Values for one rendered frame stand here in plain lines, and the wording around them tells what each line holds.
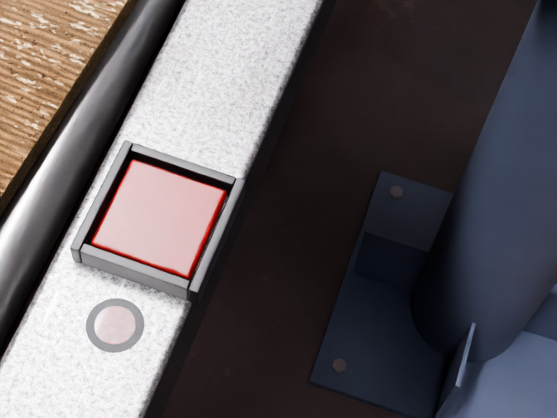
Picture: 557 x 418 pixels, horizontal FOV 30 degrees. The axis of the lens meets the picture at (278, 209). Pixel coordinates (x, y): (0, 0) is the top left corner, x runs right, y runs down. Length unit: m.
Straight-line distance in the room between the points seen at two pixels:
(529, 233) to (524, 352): 0.42
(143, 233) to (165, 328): 0.05
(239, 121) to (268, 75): 0.04
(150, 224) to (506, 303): 0.85
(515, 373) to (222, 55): 1.01
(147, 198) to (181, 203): 0.02
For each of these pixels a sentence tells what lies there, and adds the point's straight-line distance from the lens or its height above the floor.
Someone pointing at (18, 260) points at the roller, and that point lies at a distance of 0.60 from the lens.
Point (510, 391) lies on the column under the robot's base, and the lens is 1.58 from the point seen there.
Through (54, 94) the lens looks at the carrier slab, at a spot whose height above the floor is 0.94.
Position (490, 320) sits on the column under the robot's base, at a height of 0.17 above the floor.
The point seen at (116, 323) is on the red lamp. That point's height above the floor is 0.92.
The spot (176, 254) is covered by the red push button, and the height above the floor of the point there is 0.93.
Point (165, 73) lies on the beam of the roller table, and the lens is 0.66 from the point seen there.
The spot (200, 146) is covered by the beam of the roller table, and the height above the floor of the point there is 0.91.
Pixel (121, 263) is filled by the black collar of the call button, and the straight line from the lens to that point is 0.57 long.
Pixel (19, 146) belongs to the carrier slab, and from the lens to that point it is 0.61.
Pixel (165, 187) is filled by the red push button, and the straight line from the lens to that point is 0.60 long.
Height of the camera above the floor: 1.45
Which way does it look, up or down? 61 degrees down
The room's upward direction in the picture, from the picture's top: 8 degrees clockwise
